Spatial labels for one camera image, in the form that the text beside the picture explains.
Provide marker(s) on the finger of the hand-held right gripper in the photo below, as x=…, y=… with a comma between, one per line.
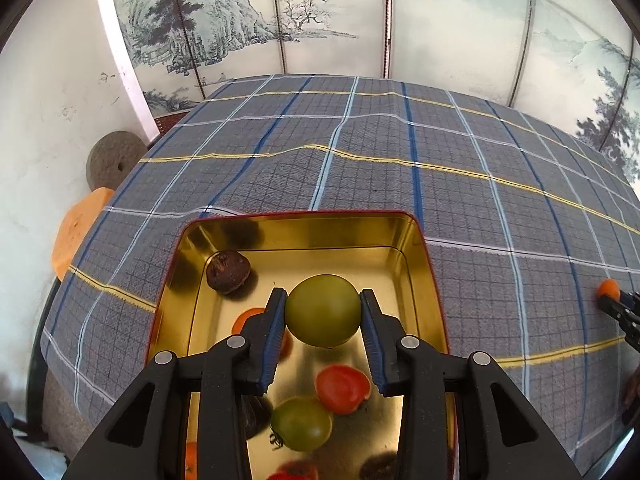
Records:
x=625, y=310

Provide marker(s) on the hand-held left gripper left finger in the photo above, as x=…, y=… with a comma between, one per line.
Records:
x=272, y=340

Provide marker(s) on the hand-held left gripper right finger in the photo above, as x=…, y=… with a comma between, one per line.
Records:
x=372, y=340

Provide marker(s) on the small orange tangerine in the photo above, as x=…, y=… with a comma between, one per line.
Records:
x=609, y=289

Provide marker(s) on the red tomato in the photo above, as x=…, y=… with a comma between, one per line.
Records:
x=295, y=471
x=342, y=389

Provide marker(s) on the green tomato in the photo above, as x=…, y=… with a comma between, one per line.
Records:
x=301, y=425
x=322, y=310

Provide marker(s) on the round dark purple passion fruit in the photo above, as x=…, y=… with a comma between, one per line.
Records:
x=255, y=417

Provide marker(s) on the shrivelled dark brown fruit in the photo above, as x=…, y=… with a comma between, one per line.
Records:
x=227, y=272

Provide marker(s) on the gold metal tin tray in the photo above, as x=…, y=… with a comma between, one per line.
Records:
x=300, y=260

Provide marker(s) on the person's right hand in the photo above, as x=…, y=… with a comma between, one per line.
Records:
x=634, y=387

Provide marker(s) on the grey plaid tablecloth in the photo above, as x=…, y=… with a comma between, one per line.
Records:
x=450, y=200

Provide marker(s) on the orange round stool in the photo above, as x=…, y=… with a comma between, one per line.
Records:
x=75, y=235

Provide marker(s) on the dark red wooden table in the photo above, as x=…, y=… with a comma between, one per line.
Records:
x=170, y=122

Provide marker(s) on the landscape painted folding screen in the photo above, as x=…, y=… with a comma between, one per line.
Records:
x=325, y=10

